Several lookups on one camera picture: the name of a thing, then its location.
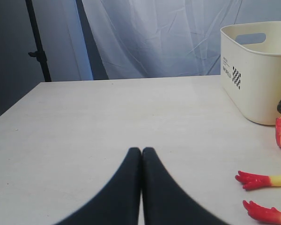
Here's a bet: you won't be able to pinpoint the cream bin marked O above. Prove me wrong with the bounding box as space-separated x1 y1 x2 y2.
221 21 281 125

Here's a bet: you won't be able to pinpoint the pale blue backdrop curtain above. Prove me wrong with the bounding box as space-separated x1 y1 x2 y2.
0 0 281 116

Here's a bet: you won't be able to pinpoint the yellow rubber chicken sideways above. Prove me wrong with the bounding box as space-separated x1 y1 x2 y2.
235 171 281 225

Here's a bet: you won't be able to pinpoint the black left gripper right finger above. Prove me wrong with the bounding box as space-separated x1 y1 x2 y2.
142 147 226 225

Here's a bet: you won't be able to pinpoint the black stand pole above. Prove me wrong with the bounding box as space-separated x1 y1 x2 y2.
25 0 52 82

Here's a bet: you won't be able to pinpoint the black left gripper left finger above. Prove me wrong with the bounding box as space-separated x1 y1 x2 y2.
57 147 141 225

